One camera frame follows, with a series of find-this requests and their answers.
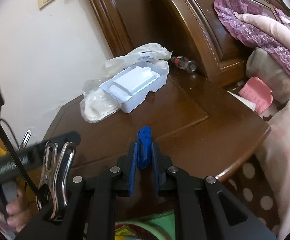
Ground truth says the blue plastic clip piece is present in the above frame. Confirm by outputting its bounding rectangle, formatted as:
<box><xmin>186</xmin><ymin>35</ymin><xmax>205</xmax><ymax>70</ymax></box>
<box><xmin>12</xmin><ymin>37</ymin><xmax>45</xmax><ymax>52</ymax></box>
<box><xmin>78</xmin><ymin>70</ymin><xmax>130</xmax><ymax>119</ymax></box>
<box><xmin>137</xmin><ymin>126</ymin><xmax>152</xmax><ymax>169</ymax></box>

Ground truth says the clear plastic bag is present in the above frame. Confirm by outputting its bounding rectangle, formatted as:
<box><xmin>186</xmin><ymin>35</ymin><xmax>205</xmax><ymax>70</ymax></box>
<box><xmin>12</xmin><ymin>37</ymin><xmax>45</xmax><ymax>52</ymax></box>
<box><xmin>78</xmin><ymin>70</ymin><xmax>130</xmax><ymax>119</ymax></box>
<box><xmin>80</xmin><ymin>77</ymin><xmax>120</xmax><ymax>124</ymax></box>

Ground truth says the white plastic tray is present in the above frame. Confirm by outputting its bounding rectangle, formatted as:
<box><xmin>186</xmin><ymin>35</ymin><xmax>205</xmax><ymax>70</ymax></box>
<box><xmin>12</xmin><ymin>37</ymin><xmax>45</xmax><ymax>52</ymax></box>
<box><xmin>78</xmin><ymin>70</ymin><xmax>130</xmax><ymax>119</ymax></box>
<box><xmin>100</xmin><ymin>61</ymin><xmax>169</xmax><ymax>113</ymax></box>

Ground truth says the white opaque plastic bag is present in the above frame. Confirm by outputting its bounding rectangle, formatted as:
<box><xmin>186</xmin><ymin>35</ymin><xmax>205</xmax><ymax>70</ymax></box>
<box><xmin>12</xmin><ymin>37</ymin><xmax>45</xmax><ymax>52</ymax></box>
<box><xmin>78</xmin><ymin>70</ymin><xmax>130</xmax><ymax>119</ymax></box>
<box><xmin>102</xmin><ymin>43</ymin><xmax>172</xmax><ymax>77</ymax></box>

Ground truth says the teal wet wipes pack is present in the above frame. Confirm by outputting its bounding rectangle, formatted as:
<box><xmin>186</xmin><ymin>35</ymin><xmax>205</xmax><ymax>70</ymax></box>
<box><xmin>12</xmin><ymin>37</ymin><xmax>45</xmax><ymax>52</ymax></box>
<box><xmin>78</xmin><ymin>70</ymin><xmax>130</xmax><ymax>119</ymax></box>
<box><xmin>115</xmin><ymin>225</ymin><xmax>137</xmax><ymax>240</ymax></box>

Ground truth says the person left hand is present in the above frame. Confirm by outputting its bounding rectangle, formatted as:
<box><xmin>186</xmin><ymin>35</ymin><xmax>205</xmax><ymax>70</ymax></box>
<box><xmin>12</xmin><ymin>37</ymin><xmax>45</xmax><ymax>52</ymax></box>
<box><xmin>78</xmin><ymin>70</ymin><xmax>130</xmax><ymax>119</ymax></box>
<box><xmin>0</xmin><ymin>187</ymin><xmax>32</xmax><ymax>233</ymax></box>

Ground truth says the dark wooden nightstand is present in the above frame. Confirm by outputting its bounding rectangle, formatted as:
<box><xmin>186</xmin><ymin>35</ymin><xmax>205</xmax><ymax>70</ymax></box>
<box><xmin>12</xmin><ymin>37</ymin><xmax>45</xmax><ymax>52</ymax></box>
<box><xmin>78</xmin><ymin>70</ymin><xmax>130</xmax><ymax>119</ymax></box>
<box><xmin>45</xmin><ymin>68</ymin><xmax>270</xmax><ymax>181</ymax></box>

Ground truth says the green foam floor mat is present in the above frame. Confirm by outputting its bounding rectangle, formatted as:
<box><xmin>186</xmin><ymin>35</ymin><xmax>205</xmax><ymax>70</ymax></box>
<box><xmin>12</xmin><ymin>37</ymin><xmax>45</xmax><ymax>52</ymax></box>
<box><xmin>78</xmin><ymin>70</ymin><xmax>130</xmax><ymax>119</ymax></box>
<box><xmin>85</xmin><ymin>209</ymin><xmax>177</xmax><ymax>240</ymax></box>

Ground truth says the red bin with green rim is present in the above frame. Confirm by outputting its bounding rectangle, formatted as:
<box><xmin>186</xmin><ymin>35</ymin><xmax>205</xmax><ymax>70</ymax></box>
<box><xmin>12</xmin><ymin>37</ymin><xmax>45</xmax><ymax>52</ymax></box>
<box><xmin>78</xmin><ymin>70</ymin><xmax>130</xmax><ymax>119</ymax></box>
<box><xmin>114</xmin><ymin>220</ymin><xmax>175</xmax><ymax>239</ymax></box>

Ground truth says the brown polka dot bedsheet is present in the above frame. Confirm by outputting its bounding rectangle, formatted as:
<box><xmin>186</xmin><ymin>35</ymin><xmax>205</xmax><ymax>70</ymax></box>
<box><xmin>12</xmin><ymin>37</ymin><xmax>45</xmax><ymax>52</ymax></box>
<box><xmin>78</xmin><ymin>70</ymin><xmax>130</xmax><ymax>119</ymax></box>
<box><xmin>222</xmin><ymin>155</ymin><xmax>280</xmax><ymax>236</ymax></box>

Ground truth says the clear plastic soda bottle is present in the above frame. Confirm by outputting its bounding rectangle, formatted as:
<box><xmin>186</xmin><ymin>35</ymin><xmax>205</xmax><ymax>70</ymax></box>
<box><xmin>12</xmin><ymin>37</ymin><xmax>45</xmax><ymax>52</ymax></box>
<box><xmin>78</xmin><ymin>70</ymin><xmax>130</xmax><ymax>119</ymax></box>
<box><xmin>171</xmin><ymin>56</ymin><xmax>197</xmax><ymax>73</ymax></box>

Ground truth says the pink paper packet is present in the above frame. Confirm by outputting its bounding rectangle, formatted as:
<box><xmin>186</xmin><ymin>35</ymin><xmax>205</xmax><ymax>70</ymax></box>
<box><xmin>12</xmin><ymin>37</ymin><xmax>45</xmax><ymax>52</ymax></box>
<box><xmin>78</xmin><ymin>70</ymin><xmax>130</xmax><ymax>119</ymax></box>
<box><xmin>239</xmin><ymin>77</ymin><xmax>273</xmax><ymax>114</ymax></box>

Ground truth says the grey pillow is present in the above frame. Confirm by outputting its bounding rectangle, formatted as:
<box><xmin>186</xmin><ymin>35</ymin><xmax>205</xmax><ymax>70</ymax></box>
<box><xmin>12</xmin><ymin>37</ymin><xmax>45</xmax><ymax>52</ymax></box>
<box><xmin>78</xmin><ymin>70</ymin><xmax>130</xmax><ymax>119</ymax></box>
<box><xmin>246</xmin><ymin>48</ymin><xmax>290</xmax><ymax>105</ymax></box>

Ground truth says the wooden bed headboard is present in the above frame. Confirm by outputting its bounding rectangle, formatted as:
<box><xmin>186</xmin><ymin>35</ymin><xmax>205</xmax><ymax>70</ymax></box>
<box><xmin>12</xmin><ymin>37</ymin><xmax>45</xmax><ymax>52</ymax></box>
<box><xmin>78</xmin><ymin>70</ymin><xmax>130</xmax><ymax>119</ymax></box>
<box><xmin>89</xmin><ymin>0</ymin><xmax>290</xmax><ymax>87</ymax></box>

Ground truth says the purple lace pillow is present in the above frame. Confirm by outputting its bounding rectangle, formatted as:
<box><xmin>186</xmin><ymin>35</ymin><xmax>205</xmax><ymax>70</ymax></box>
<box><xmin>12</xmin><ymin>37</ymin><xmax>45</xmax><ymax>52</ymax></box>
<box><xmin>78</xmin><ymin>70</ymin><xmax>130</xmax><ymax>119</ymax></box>
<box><xmin>214</xmin><ymin>0</ymin><xmax>290</xmax><ymax>77</ymax></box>

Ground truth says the black camera cable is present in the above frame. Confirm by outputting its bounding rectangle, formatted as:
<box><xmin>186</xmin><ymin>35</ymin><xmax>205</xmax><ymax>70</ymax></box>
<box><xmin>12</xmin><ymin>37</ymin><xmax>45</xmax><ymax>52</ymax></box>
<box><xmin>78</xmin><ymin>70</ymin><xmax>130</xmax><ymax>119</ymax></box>
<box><xmin>0</xmin><ymin>104</ymin><xmax>41</xmax><ymax>198</ymax></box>

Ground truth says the metal spring clamp right camera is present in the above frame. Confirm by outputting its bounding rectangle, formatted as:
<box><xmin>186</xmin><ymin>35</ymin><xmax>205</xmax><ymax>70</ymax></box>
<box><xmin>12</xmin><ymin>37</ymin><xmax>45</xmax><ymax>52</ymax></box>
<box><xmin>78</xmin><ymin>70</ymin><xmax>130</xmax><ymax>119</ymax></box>
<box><xmin>37</xmin><ymin>141</ymin><xmax>76</xmax><ymax>221</ymax></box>

